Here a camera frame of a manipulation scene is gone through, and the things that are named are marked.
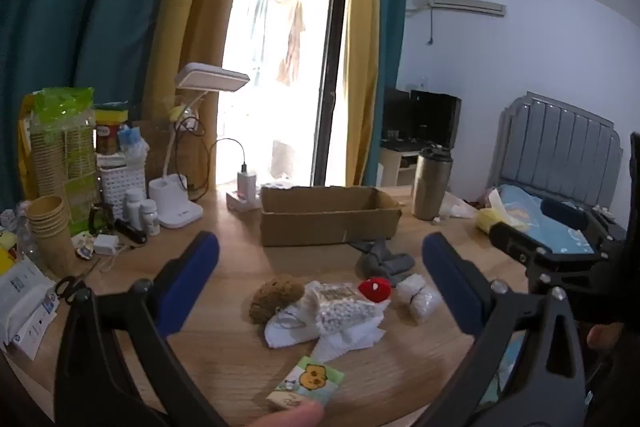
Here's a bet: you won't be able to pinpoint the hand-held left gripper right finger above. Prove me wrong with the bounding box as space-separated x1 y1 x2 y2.
415 232 586 427

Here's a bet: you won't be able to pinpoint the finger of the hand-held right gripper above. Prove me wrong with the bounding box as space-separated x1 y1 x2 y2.
489 222 601 280
541 198 626 240

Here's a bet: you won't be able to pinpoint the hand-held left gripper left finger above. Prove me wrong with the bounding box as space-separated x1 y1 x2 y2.
54 230 228 427

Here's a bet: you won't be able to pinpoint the grey socks bundle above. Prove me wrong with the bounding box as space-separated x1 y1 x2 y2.
348 237 416 289

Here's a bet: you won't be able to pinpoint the red plush keychain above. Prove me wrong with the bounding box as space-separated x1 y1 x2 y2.
357 277 392 304

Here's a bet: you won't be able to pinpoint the large cotton swab bag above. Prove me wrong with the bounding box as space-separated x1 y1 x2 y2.
306 282 386 337

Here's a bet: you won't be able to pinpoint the cardboard box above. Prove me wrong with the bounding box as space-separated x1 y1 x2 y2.
259 185 403 248

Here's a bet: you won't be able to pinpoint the person's right hand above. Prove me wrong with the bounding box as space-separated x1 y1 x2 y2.
586 323 626 352

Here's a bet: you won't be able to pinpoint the person's left hand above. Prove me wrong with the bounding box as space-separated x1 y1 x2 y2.
247 401 327 427

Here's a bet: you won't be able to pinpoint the blue bedding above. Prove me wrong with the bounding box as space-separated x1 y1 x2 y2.
495 184 601 258

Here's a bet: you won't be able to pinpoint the small cotton swab bag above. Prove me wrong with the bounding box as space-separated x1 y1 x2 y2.
396 273 443 324

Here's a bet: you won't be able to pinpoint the grey bed headboard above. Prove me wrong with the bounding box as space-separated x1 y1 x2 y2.
497 92 624 208

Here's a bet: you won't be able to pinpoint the white plastic bag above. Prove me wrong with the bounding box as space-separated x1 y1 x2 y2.
437 192 481 220

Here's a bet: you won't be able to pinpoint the white desk lamp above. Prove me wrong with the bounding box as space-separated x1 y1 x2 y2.
148 63 251 230

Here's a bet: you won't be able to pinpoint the white pill bottle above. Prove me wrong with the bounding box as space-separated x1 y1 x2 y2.
125 188 146 230
141 200 161 236

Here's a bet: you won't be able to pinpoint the black device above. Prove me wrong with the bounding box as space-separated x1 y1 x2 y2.
115 219 147 243

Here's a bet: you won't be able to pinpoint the brown plush toy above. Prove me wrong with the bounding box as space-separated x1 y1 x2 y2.
248 274 306 325

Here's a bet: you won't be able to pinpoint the steel tumbler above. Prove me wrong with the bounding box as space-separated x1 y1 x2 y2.
411 147 453 221

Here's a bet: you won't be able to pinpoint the white blue power strip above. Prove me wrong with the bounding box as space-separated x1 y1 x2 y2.
226 181 291 212

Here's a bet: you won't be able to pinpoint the small white adapter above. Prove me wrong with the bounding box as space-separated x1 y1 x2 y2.
93 234 119 256

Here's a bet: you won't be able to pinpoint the white charger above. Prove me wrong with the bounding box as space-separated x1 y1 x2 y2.
237 170 257 200

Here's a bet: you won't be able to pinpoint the white sock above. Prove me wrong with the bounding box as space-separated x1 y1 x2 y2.
265 302 321 349

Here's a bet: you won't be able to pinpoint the white perforated basket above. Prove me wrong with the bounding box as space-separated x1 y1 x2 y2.
97 157 146 220

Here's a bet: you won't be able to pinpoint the white tissue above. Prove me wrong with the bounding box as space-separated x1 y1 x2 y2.
312 324 387 363

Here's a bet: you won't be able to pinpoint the black scissors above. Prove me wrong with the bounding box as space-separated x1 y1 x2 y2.
54 264 101 305

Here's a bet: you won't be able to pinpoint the white cabinet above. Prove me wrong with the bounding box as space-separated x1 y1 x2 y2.
376 142 426 188

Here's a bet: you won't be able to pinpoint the blue white packet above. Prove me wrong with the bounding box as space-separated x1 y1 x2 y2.
117 124 150 158

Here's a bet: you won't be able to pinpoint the stack of paper cups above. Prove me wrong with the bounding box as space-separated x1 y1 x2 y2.
26 195 76 278

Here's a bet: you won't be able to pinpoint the black monitor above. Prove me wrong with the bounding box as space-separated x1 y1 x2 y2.
382 87 462 148

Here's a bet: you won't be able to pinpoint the brown jar yellow lid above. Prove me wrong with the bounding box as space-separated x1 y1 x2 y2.
95 109 132 155

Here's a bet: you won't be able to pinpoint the clear bag of marshmallows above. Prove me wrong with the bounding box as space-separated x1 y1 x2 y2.
167 105 201 132

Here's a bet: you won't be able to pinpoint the white wet wipes pack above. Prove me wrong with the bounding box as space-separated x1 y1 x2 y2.
0 257 60 360

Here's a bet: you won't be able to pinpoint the bagged paper cups packet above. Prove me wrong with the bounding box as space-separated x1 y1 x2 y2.
20 87 101 235

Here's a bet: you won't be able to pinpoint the clear plastic bottle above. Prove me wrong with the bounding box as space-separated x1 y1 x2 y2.
0 202 36 258

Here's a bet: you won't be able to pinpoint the yellow curtain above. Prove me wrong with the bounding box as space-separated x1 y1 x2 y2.
342 0 383 188
145 0 263 188

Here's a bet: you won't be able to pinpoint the teal curtain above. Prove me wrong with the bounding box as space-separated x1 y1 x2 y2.
0 0 236 208
375 0 410 185

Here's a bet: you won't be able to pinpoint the hanging garment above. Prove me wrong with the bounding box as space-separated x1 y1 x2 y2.
275 0 306 88

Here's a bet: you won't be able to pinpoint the black charger cable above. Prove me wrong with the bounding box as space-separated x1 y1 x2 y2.
187 138 248 202

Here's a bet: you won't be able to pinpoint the dark sliding door frame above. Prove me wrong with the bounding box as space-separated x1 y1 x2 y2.
312 0 353 188

